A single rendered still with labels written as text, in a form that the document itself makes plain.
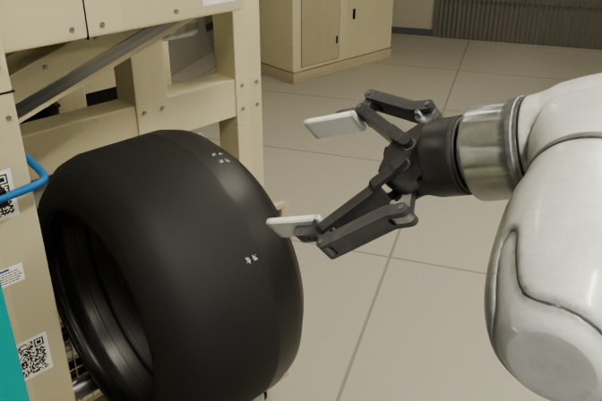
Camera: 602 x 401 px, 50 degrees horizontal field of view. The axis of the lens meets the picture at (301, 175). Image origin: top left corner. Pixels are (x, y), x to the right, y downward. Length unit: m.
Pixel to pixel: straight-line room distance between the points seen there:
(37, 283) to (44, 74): 0.50
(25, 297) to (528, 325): 0.85
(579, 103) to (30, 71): 1.11
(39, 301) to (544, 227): 0.86
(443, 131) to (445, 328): 2.56
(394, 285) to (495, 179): 2.79
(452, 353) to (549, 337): 2.62
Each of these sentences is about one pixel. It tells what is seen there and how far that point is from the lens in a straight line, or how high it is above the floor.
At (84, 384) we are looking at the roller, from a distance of 1.55.
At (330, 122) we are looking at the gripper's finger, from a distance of 0.74.
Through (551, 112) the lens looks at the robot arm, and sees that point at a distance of 0.54.
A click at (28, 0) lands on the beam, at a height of 1.72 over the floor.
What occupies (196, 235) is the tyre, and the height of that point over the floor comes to 1.39.
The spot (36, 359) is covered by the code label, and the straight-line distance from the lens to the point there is 1.17.
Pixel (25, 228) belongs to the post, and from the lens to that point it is 1.05.
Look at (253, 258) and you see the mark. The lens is 1.11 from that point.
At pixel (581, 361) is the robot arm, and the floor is 1.70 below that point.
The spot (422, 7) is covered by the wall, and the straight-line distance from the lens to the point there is 8.12.
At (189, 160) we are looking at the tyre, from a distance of 1.17.
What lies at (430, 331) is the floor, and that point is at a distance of 3.10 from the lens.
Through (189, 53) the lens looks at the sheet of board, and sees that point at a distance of 6.96.
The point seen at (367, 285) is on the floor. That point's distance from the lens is 3.33.
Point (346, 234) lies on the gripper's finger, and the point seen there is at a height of 1.62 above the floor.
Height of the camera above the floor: 1.94
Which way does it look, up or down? 26 degrees down
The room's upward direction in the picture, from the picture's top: straight up
